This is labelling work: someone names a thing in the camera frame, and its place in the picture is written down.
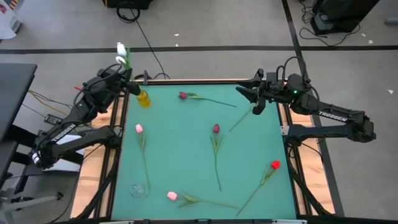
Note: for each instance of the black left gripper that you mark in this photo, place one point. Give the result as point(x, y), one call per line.
point(116, 82)

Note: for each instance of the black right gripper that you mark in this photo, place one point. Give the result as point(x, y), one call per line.
point(273, 91)

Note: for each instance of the pink artificial tulip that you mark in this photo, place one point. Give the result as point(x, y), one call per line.
point(172, 195)
point(139, 128)

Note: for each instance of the dark red artificial tulip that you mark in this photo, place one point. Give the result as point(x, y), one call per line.
point(216, 128)
point(182, 95)

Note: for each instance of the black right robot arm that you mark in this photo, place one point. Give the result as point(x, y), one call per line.
point(332, 115)

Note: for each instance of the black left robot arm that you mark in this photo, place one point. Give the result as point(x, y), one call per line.
point(62, 135)

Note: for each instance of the yellow glass vase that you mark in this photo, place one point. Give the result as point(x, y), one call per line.
point(144, 99)

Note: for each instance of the clear glass vase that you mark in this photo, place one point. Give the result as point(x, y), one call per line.
point(139, 190)

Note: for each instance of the black floor equipment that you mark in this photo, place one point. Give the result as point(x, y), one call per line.
point(130, 3)

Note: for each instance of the small black power adapter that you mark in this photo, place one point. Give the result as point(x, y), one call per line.
point(53, 119)

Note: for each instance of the black equipment case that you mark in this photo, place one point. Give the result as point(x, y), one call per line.
point(339, 15)

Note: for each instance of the black desk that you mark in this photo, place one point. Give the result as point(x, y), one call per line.
point(15, 93)

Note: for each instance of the grey chair base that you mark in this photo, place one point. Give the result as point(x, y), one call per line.
point(31, 200)

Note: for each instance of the small grey object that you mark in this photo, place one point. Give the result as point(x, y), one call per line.
point(391, 20)

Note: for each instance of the black aluminium table frame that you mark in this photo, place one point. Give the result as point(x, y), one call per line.
point(202, 82)

